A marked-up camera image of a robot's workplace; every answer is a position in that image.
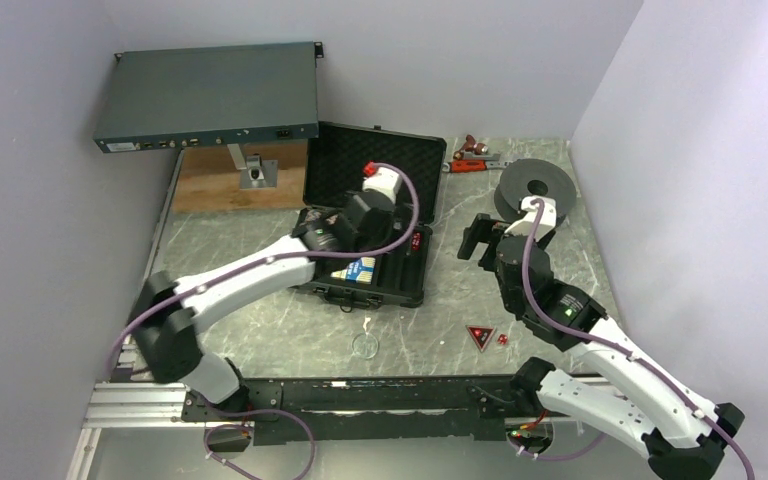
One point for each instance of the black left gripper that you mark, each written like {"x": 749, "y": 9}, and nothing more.
{"x": 389, "y": 229}

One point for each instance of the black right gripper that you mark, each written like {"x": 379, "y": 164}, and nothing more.
{"x": 496, "y": 228}

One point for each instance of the black poker set case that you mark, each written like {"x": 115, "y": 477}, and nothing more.
{"x": 336, "y": 158}

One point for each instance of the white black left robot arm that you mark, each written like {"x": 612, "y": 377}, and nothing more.
{"x": 170, "y": 314}

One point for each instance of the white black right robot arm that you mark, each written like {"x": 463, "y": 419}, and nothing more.
{"x": 679, "y": 433}

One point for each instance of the blue card deck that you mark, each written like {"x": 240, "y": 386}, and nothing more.
{"x": 360, "y": 271}

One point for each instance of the blue orange chip stack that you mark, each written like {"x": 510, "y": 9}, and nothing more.
{"x": 309, "y": 216}

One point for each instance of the red grey clamp tool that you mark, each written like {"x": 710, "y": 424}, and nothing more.
{"x": 470, "y": 164}

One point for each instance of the black filament spool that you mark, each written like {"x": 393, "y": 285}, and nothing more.
{"x": 527, "y": 177}

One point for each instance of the red black triangle button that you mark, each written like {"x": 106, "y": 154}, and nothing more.
{"x": 481, "y": 336}

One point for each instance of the clear round dealer disc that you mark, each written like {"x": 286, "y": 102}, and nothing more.
{"x": 365, "y": 345}

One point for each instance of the brown wooden board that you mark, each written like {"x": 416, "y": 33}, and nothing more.
{"x": 209, "y": 181}

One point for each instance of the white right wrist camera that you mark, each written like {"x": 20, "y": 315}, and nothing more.
{"x": 532, "y": 215}

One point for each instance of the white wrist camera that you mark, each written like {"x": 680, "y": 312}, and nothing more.
{"x": 382, "y": 180}
{"x": 532, "y": 215}

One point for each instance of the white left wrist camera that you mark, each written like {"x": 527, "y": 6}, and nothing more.
{"x": 382, "y": 180}

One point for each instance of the grey metal bracket stand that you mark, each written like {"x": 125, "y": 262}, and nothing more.
{"x": 255, "y": 172}

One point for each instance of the grey rack network switch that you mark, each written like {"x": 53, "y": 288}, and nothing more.
{"x": 189, "y": 97}

